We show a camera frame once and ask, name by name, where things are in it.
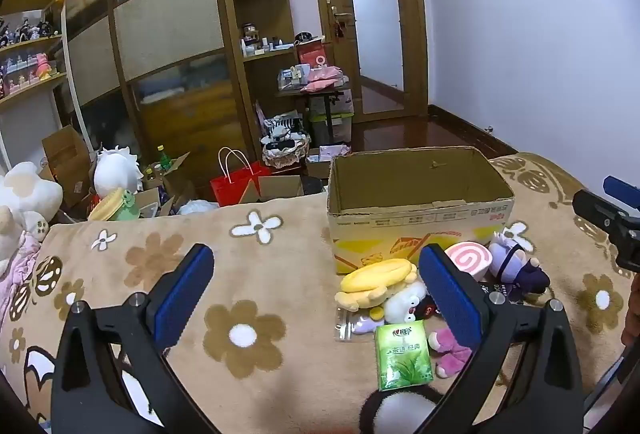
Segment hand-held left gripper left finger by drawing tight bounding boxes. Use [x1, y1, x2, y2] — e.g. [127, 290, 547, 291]
[50, 243, 216, 434]

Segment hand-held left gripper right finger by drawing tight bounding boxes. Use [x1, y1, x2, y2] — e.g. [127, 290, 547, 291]
[419, 243, 586, 434]

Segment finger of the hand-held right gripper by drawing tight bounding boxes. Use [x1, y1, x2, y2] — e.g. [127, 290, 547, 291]
[572, 189, 640, 271]
[602, 175, 640, 214]

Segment pink swirl roll plush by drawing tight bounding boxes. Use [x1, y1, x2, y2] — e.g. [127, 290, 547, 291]
[445, 241, 496, 282]

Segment person's right hand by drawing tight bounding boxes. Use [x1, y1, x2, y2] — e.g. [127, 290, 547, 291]
[621, 273, 640, 346]

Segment small black plush toy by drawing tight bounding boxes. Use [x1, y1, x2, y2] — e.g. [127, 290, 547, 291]
[417, 294, 443, 320]

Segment white round plush toy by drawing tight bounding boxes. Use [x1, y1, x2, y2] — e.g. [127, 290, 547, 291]
[382, 281, 431, 326]

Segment pink purple plush toy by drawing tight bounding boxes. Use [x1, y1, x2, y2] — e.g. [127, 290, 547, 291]
[427, 326, 473, 379]

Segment purple doll plush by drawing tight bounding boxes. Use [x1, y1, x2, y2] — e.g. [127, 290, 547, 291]
[487, 231, 551, 297]

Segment yellow flat plush toy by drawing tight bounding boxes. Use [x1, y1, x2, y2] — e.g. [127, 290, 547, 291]
[334, 260, 418, 312]

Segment green tissue pack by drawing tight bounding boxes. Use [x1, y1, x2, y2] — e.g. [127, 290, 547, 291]
[374, 320, 433, 392]

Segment white plastic bag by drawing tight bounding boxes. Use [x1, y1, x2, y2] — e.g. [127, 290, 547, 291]
[177, 199, 218, 216]

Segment beige floral blanket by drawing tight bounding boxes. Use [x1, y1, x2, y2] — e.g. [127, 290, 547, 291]
[0, 153, 640, 434]

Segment clear bag with purple item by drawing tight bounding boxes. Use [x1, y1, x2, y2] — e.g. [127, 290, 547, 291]
[334, 306, 388, 342]

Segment cardboard box with bottles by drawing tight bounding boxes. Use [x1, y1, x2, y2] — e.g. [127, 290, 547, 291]
[142, 153, 196, 215]

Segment green frog burger plush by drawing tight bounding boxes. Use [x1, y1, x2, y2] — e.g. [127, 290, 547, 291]
[87, 188, 142, 222]

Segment red paper bag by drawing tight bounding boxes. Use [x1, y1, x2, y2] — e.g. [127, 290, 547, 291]
[210, 147, 273, 207]

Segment black and white fluffy toy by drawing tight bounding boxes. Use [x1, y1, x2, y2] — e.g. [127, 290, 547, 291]
[360, 389, 446, 434]

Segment white haired plush head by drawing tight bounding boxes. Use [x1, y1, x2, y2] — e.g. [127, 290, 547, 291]
[93, 145, 144, 202]

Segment low open cardboard box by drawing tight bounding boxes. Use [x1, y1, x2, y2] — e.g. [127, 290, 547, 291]
[240, 175, 305, 205]

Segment lace trimmed wicker basket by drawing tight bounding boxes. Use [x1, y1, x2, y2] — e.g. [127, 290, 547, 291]
[261, 136, 312, 170]

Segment pink ruffled cloth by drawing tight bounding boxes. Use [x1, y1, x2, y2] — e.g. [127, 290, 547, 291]
[0, 234, 41, 315]

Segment tall open cardboard box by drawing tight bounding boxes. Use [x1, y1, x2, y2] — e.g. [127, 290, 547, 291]
[41, 125, 98, 210]

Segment large cream plush toy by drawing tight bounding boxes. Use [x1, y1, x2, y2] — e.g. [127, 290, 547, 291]
[0, 161, 63, 265]

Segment zebra striped plush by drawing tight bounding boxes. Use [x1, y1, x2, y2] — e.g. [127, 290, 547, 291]
[262, 113, 306, 145]

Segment clear plastic storage bin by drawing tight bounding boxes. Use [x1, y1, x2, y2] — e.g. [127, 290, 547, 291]
[307, 91, 356, 142]

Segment small dark side table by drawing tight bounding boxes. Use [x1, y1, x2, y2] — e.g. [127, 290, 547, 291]
[275, 81, 353, 155]

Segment wooden corner shelf unit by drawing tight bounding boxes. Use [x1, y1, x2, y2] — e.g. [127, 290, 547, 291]
[222, 0, 301, 165]

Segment white curved pole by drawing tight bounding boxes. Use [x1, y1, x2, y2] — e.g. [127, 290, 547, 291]
[60, 4, 96, 150]

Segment pink packets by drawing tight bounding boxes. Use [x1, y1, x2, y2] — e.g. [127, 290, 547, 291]
[300, 66, 346, 92]

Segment wooden door with glass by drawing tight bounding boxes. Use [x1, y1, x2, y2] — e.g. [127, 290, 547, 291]
[306, 0, 428, 124]

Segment large wooden wardrobe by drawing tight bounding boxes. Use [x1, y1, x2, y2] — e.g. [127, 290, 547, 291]
[45, 0, 251, 200]

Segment red gift box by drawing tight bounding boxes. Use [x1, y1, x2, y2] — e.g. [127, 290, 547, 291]
[296, 39, 328, 70]

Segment brass door handle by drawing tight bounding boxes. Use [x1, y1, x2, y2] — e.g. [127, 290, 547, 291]
[332, 6, 353, 42]

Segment wall shelves with figurines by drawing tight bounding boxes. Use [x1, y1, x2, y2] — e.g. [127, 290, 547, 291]
[0, 0, 68, 105]

